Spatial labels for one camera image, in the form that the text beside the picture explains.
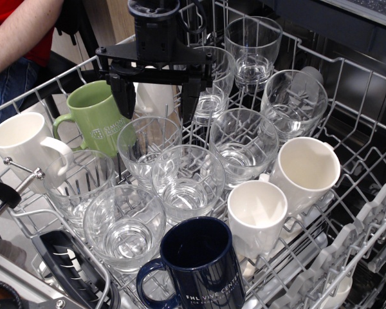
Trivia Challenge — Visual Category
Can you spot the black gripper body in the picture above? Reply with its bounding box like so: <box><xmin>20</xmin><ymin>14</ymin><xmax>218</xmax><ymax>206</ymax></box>
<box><xmin>96</xmin><ymin>1</ymin><xmax>212</xmax><ymax>88</ymax></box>

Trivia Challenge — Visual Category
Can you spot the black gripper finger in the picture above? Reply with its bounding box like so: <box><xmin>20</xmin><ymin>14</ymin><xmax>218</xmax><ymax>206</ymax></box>
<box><xmin>109</xmin><ymin>74</ymin><xmax>136</xmax><ymax>118</ymax></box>
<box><xmin>181</xmin><ymin>82</ymin><xmax>201</xmax><ymax>122</ymax></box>

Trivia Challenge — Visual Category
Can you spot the green ceramic mug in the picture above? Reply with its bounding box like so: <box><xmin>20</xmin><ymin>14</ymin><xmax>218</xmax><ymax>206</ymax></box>
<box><xmin>52</xmin><ymin>80</ymin><xmax>130</xmax><ymax>157</ymax></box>

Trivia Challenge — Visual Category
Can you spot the person forearm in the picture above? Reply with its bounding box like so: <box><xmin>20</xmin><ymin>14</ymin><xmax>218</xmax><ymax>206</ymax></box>
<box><xmin>0</xmin><ymin>0</ymin><xmax>64</xmax><ymax>73</ymax></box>

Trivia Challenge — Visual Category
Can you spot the white mug at back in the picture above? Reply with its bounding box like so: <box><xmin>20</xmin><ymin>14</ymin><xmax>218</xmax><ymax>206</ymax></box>
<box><xmin>133</xmin><ymin>82</ymin><xmax>177</xmax><ymax>117</ymax></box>

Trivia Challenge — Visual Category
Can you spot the white mug at left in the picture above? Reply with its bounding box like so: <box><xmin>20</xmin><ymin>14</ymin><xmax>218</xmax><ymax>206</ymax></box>
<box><xmin>0</xmin><ymin>112</ymin><xmax>73</xmax><ymax>180</ymax></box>

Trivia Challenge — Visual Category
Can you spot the small white mug front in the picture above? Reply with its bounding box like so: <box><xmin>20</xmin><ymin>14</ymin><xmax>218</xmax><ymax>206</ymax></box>
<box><xmin>227</xmin><ymin>180</ymin><xmax>288</xmax><ymax>259</ymax></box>

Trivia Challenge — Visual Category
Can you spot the large white mug right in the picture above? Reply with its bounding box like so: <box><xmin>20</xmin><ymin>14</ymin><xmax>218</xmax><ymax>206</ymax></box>
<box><xmin>259</xmin><ymin>136</ymin><xmax>341</xmax><ymax>216</ymax></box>

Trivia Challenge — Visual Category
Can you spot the navy blue mug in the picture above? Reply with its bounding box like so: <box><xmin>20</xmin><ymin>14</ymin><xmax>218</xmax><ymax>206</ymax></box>
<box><xmin>136</xmin><ymin>216</ymin><xmax>246</xmax><ymax>308</ymax></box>

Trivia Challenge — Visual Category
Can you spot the clear glass back centre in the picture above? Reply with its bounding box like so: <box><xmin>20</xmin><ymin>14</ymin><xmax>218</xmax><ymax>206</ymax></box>
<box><xmin>183</xmin><ymin>46</ymin><xmax>235</xmax><ymax>126</ymax></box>

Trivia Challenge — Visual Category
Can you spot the clear glass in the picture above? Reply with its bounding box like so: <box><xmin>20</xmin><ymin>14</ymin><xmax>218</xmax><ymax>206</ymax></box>
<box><xmin>44</xmin><ymin>150</ymin><xmax>115</xmax><ymax>235</ymax></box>
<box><xmin>261</xmin><ymin>66</ymin><xmax>328</xmax><ymax>144</ymax></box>
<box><xmin>225</xmin><ymin>16</ymin><xmax>283</xmax><ymax>93</ymax></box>
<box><xmin>117</xmin><ymin>116</ymin><xmax>182</xmax><ymax>190</ymax></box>
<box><xmin>84</xmin><ymin>185</ymin><xmax>167</xmax><ymax>274</ymax></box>
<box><xmin>151</xmin><ymin>145</ymin><xmax>225</xmax><ymax>225</ymax></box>
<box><xmin>209</xmin><ymin>108</ymin><xmax>279</xmax><ymax>189</ymax></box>
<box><xmin>183</xmin><ymin>46</ymin><xmax>235</xmax><ymax>126</ymax></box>

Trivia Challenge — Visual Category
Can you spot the clear glass centre left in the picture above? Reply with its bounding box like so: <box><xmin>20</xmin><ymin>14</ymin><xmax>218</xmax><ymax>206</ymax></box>
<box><xmin>117</xmin><ymin>116</ymin><xmax>182</xmax><ymax>190</ymax></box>

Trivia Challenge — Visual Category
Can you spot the clear glass centre right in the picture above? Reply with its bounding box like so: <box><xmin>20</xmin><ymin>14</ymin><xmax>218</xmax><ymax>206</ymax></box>
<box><xmin>209</xmin><ymin>108</ymin><xmax>279</xmax><ymax>189</ymax></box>

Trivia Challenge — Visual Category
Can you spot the clear glass back right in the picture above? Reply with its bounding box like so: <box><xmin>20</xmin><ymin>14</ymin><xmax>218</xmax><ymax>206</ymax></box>
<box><xmin>225</xmin><ymin>16</ymin><xmax>283</xmax><ymax>93</ymax></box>

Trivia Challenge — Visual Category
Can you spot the clear glass centre front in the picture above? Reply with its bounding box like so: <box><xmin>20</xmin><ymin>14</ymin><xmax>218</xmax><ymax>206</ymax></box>
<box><xmin>151</xmin><ymin>145</ymin><xmax>225</xmax><ymax>225</ymax></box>

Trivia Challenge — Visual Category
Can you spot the blue jeans leg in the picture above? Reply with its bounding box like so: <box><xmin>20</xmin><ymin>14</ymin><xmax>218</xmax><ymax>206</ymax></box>
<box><xmin>0</xmin><ymin>57</ymin><xmax>41</xmax><ymax>107</ymax></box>

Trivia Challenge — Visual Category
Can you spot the clear glass far right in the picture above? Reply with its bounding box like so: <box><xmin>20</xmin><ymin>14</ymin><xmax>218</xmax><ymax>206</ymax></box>
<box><xmin>261</xmin><ymin>66</ymin><xmax>328</xmax><ymax>144</ymax></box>

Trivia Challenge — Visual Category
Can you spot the clear glass front left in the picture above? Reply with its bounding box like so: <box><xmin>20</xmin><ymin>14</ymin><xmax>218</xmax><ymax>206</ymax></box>
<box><xmin>84</xmin><ymin>185</ymin><xmax>167</xmax><ymax>274</ymax></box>

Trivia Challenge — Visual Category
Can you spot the red shirt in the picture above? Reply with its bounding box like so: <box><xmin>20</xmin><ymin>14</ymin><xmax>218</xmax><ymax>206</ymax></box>
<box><xmin>0</xmin><ymin>1</ymin><xmax>54</xmax><ymax>66</ymax></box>

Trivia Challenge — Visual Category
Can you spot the black clamp with screw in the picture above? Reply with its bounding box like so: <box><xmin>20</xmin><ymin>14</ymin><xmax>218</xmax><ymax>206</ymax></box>
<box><xmin>0</xmin><ymin>156</ymin><xmax>46</xmax><ymax>241</ymax></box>

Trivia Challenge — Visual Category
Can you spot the grey folding tine shelf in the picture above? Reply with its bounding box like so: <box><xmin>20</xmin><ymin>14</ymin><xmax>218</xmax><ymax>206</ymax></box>
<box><xmin>270</xmin><ymin>184</ymin><xmax>386</xmax><ymax>308</ymax></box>

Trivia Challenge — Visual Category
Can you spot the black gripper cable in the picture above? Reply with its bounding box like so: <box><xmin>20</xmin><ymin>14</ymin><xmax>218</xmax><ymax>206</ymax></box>
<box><xmin>176</xmin><ymin>0</ymin><xmax>210</xmax><ymax>38</ymax></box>

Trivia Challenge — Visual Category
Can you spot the grey wire dishwasher rack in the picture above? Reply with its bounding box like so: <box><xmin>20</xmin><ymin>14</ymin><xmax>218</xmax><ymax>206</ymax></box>
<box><xmin>0</xmin><ymin>1</ymin><xmax>386</xmax><ymax>308</ymax></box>

